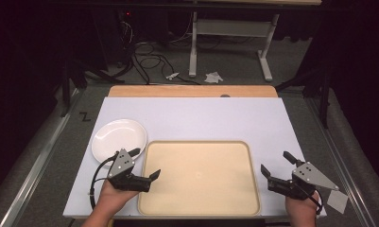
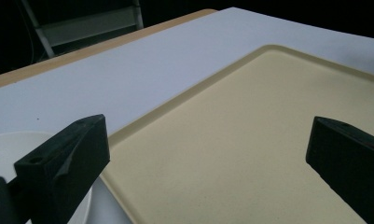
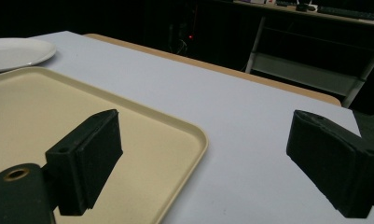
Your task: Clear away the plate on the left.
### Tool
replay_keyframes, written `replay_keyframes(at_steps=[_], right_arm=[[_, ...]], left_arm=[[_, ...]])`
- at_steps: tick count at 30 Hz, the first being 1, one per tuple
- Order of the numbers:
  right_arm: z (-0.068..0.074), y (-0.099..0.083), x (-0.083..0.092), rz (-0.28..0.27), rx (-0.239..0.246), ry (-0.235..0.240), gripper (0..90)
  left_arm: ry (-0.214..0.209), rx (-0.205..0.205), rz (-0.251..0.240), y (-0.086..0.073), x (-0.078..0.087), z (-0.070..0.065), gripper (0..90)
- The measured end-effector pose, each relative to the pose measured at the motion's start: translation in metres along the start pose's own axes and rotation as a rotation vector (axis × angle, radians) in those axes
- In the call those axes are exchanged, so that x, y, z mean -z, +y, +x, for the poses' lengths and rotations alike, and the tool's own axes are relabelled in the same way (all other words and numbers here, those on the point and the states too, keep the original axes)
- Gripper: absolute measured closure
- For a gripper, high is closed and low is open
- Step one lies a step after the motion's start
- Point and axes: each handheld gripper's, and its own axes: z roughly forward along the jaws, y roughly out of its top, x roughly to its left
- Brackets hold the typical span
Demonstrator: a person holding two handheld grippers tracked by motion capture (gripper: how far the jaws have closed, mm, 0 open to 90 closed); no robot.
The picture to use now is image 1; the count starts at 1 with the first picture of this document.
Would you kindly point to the beige rectangular tray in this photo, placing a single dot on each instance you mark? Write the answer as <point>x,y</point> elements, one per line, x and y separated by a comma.
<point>199,176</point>

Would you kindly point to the small white plug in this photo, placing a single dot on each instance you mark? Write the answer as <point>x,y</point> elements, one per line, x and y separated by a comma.
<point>172,76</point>

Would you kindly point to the white round plate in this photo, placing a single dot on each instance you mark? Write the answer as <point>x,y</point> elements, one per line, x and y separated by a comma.
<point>114,138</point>

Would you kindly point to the white metal table frame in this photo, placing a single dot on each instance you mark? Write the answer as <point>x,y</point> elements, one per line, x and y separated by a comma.
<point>231,28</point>

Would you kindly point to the wooden table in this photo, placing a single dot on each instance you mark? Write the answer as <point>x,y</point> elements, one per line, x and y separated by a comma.
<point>177,91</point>

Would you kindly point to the crumpled white paper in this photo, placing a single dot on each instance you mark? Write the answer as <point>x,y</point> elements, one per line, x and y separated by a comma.
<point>213,77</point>

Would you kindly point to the aluminium floor rail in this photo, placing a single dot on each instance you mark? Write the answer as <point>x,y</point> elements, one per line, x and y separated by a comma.
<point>36,167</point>
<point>338,164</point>

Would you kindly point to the white board table cover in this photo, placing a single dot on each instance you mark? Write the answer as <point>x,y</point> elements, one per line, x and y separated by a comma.
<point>209,119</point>

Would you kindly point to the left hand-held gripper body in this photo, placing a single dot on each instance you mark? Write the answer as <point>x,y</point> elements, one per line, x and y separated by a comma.
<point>122,164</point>

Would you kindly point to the person's right hand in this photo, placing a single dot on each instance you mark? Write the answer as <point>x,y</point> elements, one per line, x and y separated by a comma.
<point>303,206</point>

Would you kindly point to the white paper sheet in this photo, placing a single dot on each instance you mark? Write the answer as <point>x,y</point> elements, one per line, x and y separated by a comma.
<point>337,201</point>

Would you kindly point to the black metal stand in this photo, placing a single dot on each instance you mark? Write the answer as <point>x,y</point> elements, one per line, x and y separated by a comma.
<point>325,101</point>
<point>65,91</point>

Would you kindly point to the person's left hand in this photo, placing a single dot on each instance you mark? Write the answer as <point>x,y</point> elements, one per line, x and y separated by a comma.
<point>113,197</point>

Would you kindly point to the dark device with red light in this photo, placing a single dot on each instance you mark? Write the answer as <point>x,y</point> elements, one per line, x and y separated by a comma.
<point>127,22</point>

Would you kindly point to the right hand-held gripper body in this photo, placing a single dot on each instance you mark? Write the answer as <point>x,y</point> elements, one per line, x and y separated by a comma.
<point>310,176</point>

